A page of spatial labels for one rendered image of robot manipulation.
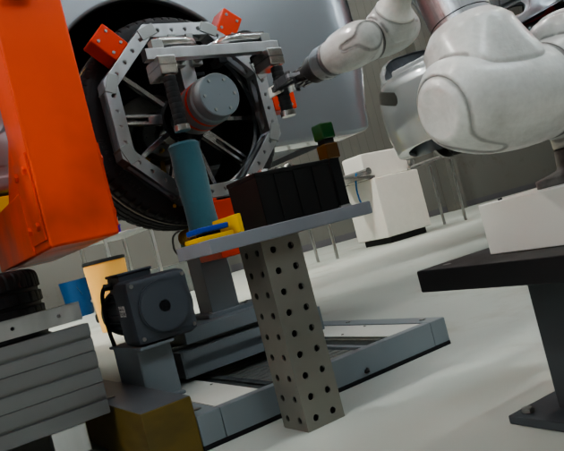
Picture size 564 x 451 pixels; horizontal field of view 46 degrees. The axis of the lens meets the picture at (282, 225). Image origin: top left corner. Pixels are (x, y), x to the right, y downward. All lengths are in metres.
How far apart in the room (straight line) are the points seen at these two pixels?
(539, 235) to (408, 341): 0.81
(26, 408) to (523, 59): 1.22
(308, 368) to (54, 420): 0.58
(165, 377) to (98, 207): 0.52
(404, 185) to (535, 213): 6.87
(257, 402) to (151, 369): 0.35
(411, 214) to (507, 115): 6.98
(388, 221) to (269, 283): 6.32
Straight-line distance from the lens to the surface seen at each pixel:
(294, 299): 1.44
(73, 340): 1.62
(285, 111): 1.91
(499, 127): 1.00
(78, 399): 1.62
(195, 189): 1.82
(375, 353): 1.79
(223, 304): 2.12
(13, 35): 1.64
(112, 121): 1.92
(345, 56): 1.64
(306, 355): 1.46
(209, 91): 1.89
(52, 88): 1.61
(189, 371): 1.93
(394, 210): 7.78
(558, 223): 1.10
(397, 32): 1.73
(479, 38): 1.03
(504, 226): 1.17
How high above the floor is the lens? 0.43
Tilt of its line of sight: 1 degrees up
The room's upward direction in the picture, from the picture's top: 14 degrees counter-clockwise
